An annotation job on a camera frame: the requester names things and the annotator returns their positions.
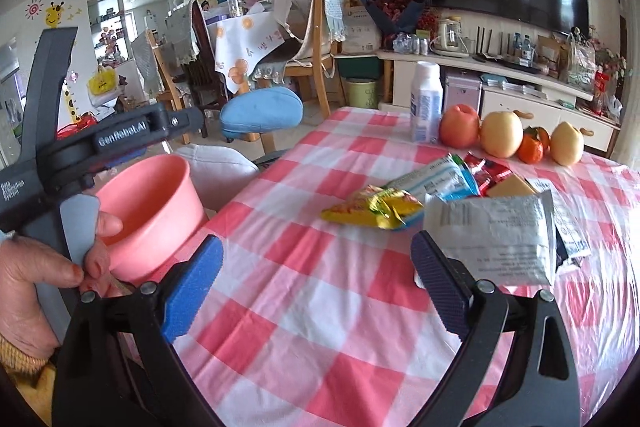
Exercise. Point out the white electric kettle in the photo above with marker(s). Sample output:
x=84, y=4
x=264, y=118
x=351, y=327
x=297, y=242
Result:
x=450, y=37

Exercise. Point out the red apple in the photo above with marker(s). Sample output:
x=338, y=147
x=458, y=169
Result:
x=459, y=127

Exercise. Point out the wooden chair with cream cover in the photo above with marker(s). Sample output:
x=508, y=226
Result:
x=310, y=32

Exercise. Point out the tan cardboard box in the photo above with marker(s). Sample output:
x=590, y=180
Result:
x=512, y=187

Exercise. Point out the dark wooden chair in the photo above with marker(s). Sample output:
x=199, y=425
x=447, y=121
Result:
x=205, y=57

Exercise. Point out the yellow snack packet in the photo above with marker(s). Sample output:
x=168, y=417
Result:
x=370, y=209

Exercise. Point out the red snack packet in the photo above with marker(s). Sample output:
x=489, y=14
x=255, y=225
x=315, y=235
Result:
x=495, y=177
x=474, y=163

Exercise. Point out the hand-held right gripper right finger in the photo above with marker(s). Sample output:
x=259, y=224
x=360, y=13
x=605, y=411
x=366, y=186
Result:
x=440, y=287

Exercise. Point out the silver metal case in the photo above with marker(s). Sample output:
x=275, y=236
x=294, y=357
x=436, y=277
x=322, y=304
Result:
x=462, y=94

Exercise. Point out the grey cushioned stool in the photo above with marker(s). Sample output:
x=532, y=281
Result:
x=220, y=172

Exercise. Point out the white blue snack packet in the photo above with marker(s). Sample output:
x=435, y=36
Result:
x=435, y=179

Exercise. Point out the black router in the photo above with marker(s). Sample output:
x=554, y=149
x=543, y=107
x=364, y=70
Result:
x=492, y=47

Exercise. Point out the white paper bag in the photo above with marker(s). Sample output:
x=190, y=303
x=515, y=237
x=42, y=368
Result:
x=360, y=32

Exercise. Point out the crushed carton trash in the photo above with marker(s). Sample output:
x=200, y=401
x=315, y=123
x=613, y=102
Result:
x=570, y=227

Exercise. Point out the light wooden chair grey cover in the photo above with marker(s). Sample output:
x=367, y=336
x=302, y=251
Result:
x=150, y=62

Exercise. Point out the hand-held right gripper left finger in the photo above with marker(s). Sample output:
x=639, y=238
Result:
x=195, y=287

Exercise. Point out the person's left forearm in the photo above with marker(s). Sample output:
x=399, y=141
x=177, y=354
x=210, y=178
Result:
x=20, y=382

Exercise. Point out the person's left hand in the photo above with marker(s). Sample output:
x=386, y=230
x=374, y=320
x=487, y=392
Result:
x=25, y=297

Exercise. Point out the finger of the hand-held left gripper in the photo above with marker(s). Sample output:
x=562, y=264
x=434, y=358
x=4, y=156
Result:
x=185, y=123

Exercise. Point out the white plastic bottle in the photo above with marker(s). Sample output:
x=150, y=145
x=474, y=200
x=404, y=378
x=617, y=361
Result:
x=425, y=107

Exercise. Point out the dark blue flower bouquet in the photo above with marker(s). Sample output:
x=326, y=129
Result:
x=395, y=7

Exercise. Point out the white television cabinet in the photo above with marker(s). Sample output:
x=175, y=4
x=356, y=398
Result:
x=510, y=102

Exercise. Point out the small yellow pear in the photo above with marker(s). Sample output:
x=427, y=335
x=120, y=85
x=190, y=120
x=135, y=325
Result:
x=566, y=144

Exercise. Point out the yellow bag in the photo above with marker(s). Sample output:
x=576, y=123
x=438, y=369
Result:
x=103, y=82

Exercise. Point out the green waste bin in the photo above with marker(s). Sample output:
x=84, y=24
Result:
x=360, y=93

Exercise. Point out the red white checkered tablecloth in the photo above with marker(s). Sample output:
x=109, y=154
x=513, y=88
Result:
x=310, y=307

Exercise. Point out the blue cushioned stool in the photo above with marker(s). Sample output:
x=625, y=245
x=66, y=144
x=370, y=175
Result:
x=262, y=112

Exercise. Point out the clear plastic bag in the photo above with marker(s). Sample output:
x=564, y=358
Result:
x=582, y=62

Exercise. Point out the yellow giraffe height sticker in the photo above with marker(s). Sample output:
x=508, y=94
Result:
x=57, y=14

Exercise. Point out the pink plastic bucket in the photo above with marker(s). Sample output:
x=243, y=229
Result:
x=155, y=207

